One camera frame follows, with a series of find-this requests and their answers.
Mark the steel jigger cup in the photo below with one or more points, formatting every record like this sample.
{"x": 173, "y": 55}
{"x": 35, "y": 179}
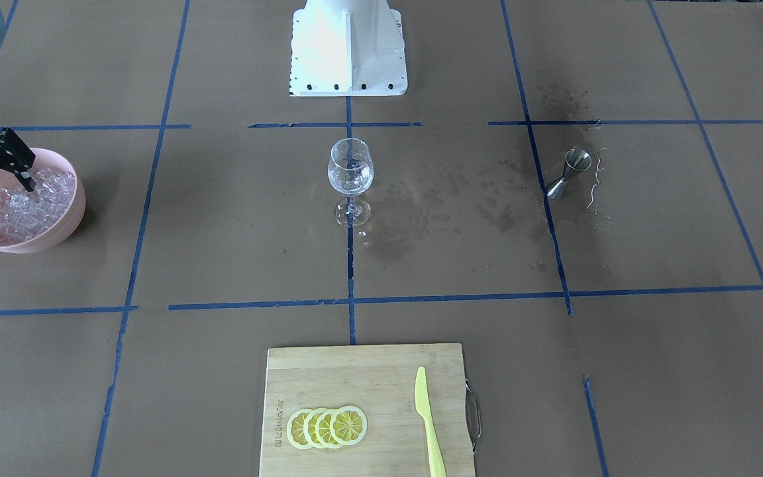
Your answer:
{"x": 576, "y": 161}

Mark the pile of clear ice cubes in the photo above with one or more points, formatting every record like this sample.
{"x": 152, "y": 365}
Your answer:
{"x": 26, "y": 215}

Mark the clear wine glass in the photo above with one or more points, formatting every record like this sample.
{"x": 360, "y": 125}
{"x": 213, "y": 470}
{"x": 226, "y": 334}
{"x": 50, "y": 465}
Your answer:
{"x": 351, "y": 173}

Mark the pink bowl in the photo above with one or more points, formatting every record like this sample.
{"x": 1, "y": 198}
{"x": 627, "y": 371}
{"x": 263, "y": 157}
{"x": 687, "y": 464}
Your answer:
{"x": 64, "y": 227}

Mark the bamboo cutting board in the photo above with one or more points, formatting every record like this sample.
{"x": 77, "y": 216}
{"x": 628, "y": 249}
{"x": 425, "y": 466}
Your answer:
{"x": 379, "y": 379}

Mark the yellow plastic knife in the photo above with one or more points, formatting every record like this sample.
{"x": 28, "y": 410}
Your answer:
{"x": 423, "y": 408}

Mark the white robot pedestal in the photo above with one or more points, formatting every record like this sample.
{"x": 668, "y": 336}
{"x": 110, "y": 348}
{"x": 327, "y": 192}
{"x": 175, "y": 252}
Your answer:
{"x": 347, "y": 49}

